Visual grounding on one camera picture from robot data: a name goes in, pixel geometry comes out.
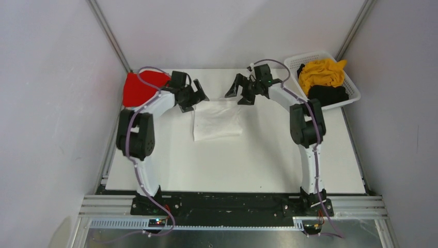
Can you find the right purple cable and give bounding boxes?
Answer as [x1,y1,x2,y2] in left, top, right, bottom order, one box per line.
[251,58,345,239]

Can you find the aluminium frame post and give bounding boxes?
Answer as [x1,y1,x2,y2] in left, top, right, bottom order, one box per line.
[335,0,377,60]
[86,0,132,73]

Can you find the right aluminium frame post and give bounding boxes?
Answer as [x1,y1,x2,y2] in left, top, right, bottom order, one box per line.
[335,0,377,60]

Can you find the left small electronics board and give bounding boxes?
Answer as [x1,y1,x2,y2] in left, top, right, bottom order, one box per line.
[148,219,167,228]

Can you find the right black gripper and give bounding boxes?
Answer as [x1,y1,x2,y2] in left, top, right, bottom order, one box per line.
[225,73,261,106]

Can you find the white t shirt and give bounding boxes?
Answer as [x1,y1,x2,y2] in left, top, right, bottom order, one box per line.
[193,100,243,142]

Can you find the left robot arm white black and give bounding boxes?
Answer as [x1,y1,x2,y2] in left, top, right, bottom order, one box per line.
[116,71,209,215]

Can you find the white plastic laundry basket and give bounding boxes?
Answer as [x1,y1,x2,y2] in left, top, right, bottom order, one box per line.
[284,51,361,111]

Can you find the left aluminium frame post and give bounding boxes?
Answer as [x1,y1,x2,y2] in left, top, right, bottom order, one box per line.
[86,0,132,73]

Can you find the crumpled yellow t shirt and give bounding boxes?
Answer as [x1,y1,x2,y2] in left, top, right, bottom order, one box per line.
[298,58,348,96]

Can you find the grey slotted cable duct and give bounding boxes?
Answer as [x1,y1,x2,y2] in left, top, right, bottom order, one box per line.
[89,218,303,231]

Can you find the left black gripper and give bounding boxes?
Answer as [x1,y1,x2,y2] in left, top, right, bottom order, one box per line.
[178,80,209,113]

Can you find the folded red t shirt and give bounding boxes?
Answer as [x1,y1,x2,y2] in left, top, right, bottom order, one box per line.
[122,70,170,107]

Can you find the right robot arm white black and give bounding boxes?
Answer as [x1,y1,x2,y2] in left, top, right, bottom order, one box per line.
[225,64,326,216]

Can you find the crumpled black t shirt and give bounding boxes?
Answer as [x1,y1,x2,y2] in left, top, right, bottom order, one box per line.
[297,64,349,106]

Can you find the small electronics board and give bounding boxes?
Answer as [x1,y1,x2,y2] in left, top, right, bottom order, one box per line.
[148,219,167,228]
[303,223,323,237]

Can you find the right small electronics board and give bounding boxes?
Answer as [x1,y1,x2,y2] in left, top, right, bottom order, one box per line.
[303,223,323,237]

